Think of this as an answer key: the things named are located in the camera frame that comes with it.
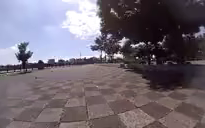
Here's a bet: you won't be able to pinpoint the group of trees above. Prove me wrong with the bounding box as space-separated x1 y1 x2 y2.
89 32 123 64

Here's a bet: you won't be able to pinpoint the dark wooden fence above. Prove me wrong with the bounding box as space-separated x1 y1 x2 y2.
0 62 56 76

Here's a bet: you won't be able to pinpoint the large dark tree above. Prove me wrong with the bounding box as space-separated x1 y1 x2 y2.
96 0 205 66

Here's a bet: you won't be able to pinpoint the distant buildings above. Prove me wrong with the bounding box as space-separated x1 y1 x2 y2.
46 56 99 65

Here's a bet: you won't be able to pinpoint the checkered stone tile pavement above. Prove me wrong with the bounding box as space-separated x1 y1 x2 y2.
0 63 205 128

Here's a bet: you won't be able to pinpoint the grass strip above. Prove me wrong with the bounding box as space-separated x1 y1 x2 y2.
0 71 33 80

